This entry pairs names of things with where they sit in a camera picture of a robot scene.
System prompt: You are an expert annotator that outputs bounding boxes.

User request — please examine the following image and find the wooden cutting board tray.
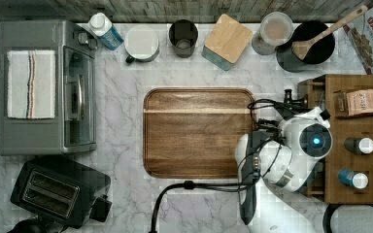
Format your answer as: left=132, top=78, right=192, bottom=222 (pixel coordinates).
left=143, top=87, right=254, bottom=179

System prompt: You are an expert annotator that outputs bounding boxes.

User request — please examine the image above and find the black pot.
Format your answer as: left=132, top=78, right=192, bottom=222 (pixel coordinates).
left=276, top=20, right=335, bottom=73

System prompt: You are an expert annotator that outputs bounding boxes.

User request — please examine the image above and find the grey toaster oven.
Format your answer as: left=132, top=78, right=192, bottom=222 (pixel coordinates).
left=0, top=19, right=97, bottom=155

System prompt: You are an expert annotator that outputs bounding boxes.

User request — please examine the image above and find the wooden drawer cabinet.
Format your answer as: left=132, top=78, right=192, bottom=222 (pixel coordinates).
left=324, top=75, right=373, bottom=204

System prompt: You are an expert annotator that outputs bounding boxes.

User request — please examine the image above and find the glass jar with lid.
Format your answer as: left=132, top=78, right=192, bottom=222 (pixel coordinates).
left=252, top=12, right=293, bottom=55

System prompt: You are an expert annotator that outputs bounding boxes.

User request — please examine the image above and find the wooden spoon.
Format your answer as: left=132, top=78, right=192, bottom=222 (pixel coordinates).
left=291, top=5, right=368, bottom=60

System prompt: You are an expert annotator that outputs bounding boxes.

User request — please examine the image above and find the black rimmed white plate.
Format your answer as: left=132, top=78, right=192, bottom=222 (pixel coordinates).
left=322, top=204, right=373, bottom=233

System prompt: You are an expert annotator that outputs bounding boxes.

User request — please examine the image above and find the white lidded mug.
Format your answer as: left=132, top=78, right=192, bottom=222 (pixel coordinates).
left=124, top=25, right=159, bottom=64

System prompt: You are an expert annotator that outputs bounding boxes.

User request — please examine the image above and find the black two-slot toaster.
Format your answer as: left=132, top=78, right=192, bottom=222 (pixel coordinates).
left=11, top=155, right=112, bottom=229

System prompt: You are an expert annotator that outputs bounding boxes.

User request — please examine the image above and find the blue bottle with white cap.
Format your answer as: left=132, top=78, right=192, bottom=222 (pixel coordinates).
left=88, top=13, right=123, bottom=50

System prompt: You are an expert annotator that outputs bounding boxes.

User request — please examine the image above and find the dark grey cup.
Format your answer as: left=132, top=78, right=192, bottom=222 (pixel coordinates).
left=169, top=19, right=198, bottom=58

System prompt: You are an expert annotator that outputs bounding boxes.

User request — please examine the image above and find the wooden drawer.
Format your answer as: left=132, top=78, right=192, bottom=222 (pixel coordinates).
left=297, top=80, right=325, bottom=201

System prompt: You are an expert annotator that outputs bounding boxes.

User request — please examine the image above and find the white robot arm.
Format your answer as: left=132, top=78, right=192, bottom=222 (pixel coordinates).
left=235, top=89, right=333, bottom=233

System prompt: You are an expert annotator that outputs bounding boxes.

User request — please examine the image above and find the pink packet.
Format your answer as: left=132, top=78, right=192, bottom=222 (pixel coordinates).
left=346, top=89, right=373, bottom=116

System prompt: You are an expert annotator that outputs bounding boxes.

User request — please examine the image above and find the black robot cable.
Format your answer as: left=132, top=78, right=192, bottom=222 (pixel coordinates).
left=148, top=98, right=292, bottom=233

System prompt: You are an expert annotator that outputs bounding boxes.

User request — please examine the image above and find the dark shaker white cap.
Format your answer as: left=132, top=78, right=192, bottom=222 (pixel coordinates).
left=344, top=137, right=373, bottom=154

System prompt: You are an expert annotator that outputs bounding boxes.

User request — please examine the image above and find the white striped dish towel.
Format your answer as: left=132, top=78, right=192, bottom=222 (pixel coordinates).
left=7, top=50, right=56, bottom=119

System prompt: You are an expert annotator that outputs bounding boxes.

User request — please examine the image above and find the blue shaker white cap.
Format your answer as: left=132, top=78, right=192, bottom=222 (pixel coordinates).
left=338, top=169, right=369, bottom=189

